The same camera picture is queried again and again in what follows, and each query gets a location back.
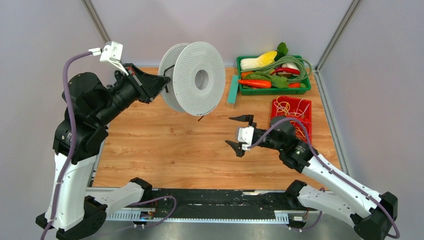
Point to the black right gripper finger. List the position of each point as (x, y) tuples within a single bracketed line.
[(246, 118), (237, 147)]

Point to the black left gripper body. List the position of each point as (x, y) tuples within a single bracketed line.
[(134, 79)]

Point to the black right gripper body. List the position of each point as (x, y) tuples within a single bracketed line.
[(264, 142)]

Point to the white perforated cable spool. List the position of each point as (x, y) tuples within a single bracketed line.
[(198, 78)]

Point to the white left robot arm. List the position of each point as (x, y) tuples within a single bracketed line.
[(91, 106)]

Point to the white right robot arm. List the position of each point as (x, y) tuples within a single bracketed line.
[(371, 214)]

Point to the green plastic vegetable tray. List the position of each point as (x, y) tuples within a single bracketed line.
[(306, 86)]

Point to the teal rectangular box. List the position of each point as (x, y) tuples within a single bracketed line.
[(232, 92)]

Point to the green toy lettuce leaf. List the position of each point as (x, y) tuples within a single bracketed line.
[(280, 82)]

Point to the green toy long beans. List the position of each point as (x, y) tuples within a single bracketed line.
[(298, 60)]

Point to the small orange toy carrot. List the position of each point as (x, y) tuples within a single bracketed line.
[(295, 85)]

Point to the red toy chili pepper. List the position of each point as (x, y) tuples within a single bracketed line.
[(286, 70)]

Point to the toy napa cabbage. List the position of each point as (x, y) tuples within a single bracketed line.
[(258, 62)]

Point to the white toy mushroom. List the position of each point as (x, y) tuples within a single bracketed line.
[(288, 65)]

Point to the green toy leafy sprig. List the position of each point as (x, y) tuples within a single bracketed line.
[(282, 50)]

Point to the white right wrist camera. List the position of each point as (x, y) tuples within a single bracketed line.
[(244, 135)]

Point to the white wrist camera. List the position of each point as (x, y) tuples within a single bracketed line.
[(111, 53), (244, 135)]

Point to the red plastic cable bin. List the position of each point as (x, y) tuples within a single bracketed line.
[(299, 108)]

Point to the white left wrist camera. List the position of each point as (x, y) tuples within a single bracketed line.
[(111, 53)]

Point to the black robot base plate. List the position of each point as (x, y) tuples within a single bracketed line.
[(220, 205)]

